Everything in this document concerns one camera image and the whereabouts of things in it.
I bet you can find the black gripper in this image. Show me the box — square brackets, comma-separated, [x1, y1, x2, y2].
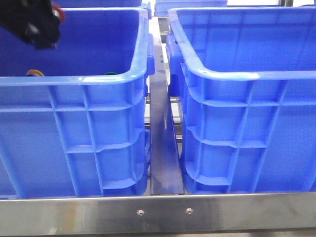
[0, 0, 61, 49]

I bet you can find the rear left blue bin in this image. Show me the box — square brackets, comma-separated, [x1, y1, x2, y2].
[52, 0, 152, 19]

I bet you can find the green push button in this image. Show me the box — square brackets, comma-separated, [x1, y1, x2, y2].
[105, 72, 117, 76]

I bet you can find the left blue plastic bin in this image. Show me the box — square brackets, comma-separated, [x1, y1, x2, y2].
[0, 7, 155, 199]

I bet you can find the blue plastic bin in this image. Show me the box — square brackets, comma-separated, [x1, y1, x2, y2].
[0, 7, 155, 199]
[168, 6, 316, 194]

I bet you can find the rear right blue bin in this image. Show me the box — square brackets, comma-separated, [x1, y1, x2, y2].
[154, 0, 228, 16]

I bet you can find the right blue plastic bin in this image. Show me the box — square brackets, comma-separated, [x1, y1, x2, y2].
[168, 6, 316, 194]

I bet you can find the left rail screw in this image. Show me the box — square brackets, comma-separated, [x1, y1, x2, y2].
[137, 209, 145, 216]

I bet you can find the rail screw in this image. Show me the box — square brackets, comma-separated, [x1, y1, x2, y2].
[186, 207, 193, 215]
[137, 209, 145, 216]

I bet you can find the right rail screw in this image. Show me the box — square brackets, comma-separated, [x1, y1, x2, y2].
[186, 207, 193, 215]

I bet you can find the stainless steel front rail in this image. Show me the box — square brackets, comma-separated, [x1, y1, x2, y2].
[0, 193, 316, 237]

